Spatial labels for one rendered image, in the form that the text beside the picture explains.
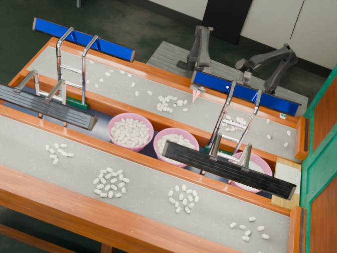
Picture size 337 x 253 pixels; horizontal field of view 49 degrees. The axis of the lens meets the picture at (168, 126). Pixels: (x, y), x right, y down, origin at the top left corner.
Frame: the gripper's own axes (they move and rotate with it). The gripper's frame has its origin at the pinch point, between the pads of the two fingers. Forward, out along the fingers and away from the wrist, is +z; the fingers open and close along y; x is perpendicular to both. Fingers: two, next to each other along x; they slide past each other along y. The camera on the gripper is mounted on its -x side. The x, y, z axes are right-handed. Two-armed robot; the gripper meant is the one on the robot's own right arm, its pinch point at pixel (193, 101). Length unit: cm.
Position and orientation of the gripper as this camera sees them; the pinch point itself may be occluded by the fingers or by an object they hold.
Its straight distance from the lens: 236.7
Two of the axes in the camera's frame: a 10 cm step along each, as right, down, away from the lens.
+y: 9.4, 3.3, -0.5
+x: 0.5, 0.2, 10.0
